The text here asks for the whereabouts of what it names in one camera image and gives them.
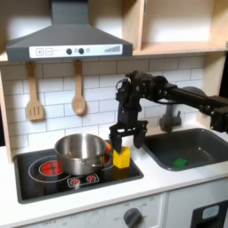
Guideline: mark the yellow toy block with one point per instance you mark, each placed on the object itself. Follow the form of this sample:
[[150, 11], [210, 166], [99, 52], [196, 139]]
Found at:
[[121, 158]]

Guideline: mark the steel pot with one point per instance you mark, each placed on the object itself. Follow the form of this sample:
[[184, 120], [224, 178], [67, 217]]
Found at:
[[80, 154]]

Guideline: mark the grey tap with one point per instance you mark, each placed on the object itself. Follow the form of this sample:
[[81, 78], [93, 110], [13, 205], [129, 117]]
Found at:
[[169, 120]]

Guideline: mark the green toy block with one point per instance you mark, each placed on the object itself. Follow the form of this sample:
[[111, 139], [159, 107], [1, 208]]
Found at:
[[180, 163]]

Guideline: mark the wooden spoon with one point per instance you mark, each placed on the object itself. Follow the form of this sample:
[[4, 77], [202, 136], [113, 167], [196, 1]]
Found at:
[[78, 104]]

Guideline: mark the grey sink basin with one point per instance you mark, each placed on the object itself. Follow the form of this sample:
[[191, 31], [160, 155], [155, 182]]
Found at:
[[201, 145]]

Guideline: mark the grey oven knob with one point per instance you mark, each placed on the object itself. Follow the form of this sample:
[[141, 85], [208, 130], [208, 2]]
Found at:
[[132, 218]]

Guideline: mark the white oven control panel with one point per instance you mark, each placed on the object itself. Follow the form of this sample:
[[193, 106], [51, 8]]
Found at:
[[89, 218]]

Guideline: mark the wooden shelf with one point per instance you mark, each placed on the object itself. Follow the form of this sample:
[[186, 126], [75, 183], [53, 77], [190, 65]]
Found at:
[[178, 47]]

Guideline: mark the wooden slotted spatula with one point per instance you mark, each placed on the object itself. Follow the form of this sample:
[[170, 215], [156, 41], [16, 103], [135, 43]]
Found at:
[[34, 109]]

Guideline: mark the black stove top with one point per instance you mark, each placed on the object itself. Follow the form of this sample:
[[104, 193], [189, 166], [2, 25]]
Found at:
[[32, 187]]

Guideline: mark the grey range hood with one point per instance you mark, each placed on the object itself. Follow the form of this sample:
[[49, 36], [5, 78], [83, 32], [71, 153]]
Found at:
[[68, 35]]

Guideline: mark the black appliance door panel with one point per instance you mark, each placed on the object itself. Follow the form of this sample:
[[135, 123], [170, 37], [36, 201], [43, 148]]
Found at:
[[207, 216]]

